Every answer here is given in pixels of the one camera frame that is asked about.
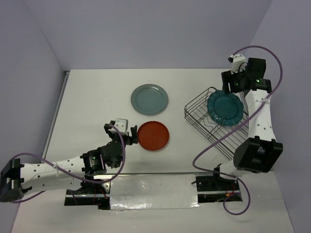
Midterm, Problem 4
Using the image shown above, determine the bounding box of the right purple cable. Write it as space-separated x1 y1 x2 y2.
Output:
192 45 283 216

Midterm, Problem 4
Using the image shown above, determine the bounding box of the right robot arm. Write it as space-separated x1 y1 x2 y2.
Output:
211 54 283 190

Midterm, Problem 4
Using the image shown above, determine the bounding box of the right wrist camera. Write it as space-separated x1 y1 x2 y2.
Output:
228 54 247 74

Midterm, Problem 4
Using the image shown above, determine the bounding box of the purple cable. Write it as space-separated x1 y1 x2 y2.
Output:
9 123 126 203
192 45 283 216

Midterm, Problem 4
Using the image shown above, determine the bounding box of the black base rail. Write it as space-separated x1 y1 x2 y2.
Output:
64 173 242 211

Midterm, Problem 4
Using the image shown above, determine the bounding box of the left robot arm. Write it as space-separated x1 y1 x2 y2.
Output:
0 119 138 203

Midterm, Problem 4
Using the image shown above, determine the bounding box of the teal ornate plate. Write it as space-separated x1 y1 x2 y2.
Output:
207 90 244 126

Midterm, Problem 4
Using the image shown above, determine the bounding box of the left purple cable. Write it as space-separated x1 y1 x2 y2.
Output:
9 123 126 203

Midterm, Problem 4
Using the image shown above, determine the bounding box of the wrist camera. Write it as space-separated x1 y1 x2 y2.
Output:
108 118 128 135
228 54 247 74

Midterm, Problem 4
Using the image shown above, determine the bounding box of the grey-blue round plate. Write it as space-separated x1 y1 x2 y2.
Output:
131 83 169 116

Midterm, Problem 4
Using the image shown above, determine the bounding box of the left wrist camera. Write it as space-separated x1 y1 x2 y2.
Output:
108 118 128 135

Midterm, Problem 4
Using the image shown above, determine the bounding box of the orange scalloped plate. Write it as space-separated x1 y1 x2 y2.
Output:
138 121 170 151

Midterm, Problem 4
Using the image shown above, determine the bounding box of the silver taped panel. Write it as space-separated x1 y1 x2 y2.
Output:
110 174 199 210

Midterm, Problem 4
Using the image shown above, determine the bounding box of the wire dish rack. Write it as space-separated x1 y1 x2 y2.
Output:
184 87 248 160

